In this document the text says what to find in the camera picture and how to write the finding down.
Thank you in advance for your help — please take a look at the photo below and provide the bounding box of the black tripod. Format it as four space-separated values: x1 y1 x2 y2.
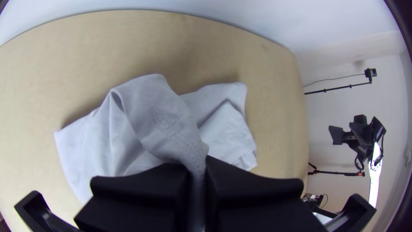
307 162 366 177

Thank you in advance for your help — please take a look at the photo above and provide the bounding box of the light grey t-shirt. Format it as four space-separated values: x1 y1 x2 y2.
54 73 258 226

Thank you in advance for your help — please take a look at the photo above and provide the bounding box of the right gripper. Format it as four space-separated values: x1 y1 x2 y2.
328 123 374 155

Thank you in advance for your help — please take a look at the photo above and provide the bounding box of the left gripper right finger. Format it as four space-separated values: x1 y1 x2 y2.
204 156 326 232

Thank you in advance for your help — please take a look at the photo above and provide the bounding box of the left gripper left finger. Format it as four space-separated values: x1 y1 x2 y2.
74 162 196 232

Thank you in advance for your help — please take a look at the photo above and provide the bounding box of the thin black cable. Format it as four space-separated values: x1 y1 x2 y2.
302 73 366 88

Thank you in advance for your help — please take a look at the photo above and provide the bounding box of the small black camera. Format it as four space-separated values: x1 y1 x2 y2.
364 68 378 84

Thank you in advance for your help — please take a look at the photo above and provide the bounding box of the black boom pole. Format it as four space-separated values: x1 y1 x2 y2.
304 81 371 96

